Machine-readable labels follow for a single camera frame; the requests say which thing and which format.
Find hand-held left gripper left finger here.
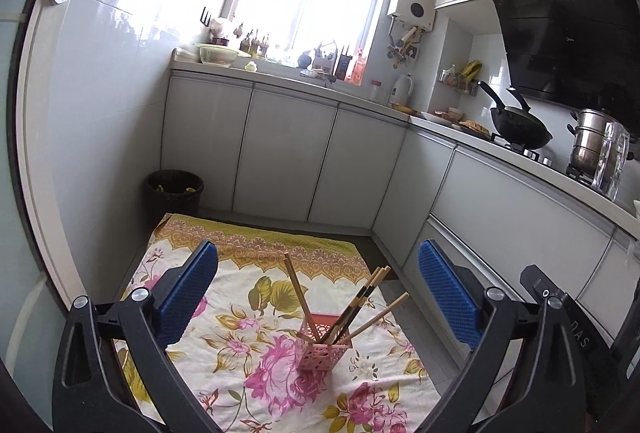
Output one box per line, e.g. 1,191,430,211
52,240,223,433

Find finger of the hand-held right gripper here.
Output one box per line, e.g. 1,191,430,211
519,264,570,309

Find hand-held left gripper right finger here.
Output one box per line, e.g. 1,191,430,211
418,240,587,433

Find bunch of chopsticks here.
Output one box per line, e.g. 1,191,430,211
282,253,411,347

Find pink perforated utensil holder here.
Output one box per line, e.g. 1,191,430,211
295,312,353,375

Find floral printed cloth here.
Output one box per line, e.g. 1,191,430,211
114,212,442,433

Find dark wicker waste basket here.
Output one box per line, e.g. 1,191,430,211
145,169,205,217

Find clear glass pitcher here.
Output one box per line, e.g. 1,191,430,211
590,120,631,202

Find steel stock pot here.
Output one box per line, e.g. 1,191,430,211
567,108,619,174

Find black wok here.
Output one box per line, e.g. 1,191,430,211
477,80,554,152

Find white kitchen countertop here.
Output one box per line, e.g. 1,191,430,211
170,48,640,244

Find grey lower kitchen cabinets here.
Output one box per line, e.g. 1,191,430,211
160,70,640,344

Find white jug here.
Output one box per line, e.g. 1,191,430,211
389,73,415,109

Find glass sliding door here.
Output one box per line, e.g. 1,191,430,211
0,0,126,433

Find white mixing bowl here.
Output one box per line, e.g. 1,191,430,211
193,42,240,66

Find red plastic container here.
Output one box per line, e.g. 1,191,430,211
351,48,369,86

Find black range hood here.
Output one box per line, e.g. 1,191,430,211
487,0,640,106

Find black knife block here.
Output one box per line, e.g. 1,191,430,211
334,45,351,82

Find row of small figurines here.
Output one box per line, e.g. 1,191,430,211
234,28,274,54

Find wall spice rack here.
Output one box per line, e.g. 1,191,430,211
437,62,481,96

